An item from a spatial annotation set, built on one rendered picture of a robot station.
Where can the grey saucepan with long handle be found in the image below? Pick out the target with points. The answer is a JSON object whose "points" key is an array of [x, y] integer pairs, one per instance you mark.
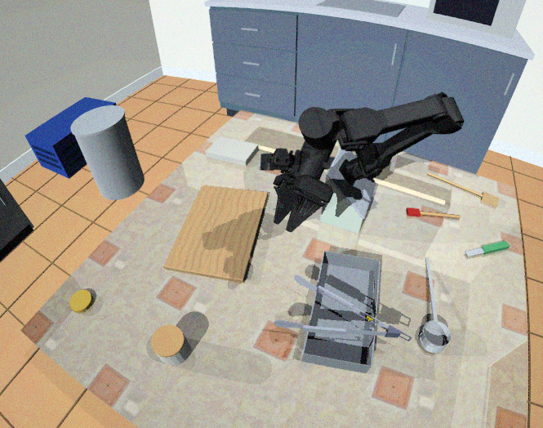
{"points": [[434, 336]]}

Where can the yellow round disc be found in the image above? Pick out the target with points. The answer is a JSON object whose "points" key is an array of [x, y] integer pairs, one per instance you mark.
{"points": [[81, 301]]}

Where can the light brown wooden board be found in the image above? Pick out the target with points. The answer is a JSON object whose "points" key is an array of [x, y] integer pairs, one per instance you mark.
{"points": [[219, 233]]}

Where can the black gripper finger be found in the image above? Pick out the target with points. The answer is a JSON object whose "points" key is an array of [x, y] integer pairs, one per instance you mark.
{"points": [[284, 204], [303, 207]]}

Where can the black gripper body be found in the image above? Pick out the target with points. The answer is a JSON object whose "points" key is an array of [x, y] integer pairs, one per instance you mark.
{"points": [[306, 180]]}

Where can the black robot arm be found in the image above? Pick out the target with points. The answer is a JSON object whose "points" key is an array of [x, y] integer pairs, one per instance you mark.
{"points": [[357, 129]]}

